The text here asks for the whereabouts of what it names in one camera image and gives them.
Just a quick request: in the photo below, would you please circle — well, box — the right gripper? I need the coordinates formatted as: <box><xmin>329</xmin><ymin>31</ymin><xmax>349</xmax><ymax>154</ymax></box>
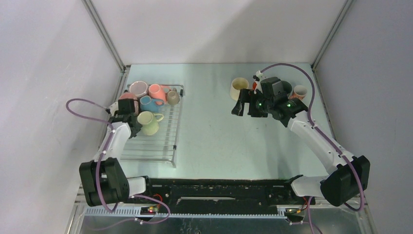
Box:
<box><xmin>231</xmin><ymin>89</ymin><xmax>273</xmax><ymax>118</ymax></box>

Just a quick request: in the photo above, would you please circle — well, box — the cream mug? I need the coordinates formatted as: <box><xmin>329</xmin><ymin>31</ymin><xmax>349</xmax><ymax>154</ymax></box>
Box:
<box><xmin>229</xmin><ymin>78</ymin><xmax>249</xmax><ymax>101</ymax></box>

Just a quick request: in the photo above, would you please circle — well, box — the salmon printed mug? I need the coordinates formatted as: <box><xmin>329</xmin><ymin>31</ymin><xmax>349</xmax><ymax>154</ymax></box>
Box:
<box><xmin>289</xmin><ymin>85</ymin><xmax>308</xmax><ymax>100</ymax></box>

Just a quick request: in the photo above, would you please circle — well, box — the light green mug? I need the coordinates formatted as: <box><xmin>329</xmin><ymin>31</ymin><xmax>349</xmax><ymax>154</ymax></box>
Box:
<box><xmin>137</xmin><ymin>111</ymin><xmax>164</xmax><ymax>136</ymax></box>

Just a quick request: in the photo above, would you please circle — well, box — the blue mug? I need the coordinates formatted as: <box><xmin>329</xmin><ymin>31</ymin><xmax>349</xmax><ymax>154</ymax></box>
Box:
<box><xmin>139</xmin><ymin>95</ymin><xmax>165</xmax><ymax>113</ymax></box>

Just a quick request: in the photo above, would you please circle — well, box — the dark green mug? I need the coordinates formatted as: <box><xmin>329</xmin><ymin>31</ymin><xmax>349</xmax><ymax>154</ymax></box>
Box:
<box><xmin>282</xmin><ymin>80</ymin><xmax>293</xmax><ymax>96</ymax></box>

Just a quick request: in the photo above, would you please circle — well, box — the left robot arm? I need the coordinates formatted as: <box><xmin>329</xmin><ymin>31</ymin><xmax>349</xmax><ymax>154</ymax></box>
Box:
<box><xmin>79</xmin><ymin>98</ymin><xmax>154</xmax><ymax>208</ymax></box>

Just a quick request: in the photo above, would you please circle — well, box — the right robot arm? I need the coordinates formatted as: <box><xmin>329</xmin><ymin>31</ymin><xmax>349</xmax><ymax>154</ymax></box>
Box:
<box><xmin>231</xmin><ymin>89</ymin><xmax>370</xmax><ymax>211</ymax></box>

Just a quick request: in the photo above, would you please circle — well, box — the beige small mug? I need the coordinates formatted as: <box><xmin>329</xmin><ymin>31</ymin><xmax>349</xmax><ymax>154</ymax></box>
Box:
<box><xmin>166</xmin><ymin>90</ymin><xmax>180</xmax><ymax>106</ymax></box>

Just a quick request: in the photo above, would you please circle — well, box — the grey mug white base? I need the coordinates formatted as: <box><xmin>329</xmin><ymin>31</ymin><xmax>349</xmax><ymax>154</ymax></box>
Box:
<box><xmin>129</xmin><ymin>80</ymin><xmax>149</xmax><ymax>99</ymax></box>

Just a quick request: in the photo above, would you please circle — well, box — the pink patterned mug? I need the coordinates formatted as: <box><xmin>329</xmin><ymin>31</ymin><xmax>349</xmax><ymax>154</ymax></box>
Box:
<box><xmin>119</xmin><ymin>92</ymin><xmax>139</xmax><ymax>115</ymax></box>

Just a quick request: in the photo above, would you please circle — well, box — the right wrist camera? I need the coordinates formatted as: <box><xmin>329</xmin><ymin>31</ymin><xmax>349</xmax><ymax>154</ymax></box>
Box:
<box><xmin>253</xmin><ymin>71</ymin><xmax>286</xmax><ymax>98</ymax></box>

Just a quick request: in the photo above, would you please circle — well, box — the wire dish rack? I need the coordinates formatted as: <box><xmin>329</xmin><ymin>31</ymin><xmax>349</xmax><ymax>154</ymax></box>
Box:
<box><xmin>120</xmin><ymin>84</ymin><xmax>185</xmax><ymax>168</ymax></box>

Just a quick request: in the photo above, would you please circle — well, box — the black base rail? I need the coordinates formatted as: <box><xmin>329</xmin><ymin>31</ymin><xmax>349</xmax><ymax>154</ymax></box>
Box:
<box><xmin>124</xmin><ymin>178</ymin><xmax>309</xmax><ymax>216</ymax></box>

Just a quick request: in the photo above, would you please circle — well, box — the aluminium frame rail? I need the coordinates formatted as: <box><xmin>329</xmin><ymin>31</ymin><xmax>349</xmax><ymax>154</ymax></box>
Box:
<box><xmin>66</xmin><ymin>179</ymin><xmax>377</xmax><ymax>234</ymax></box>

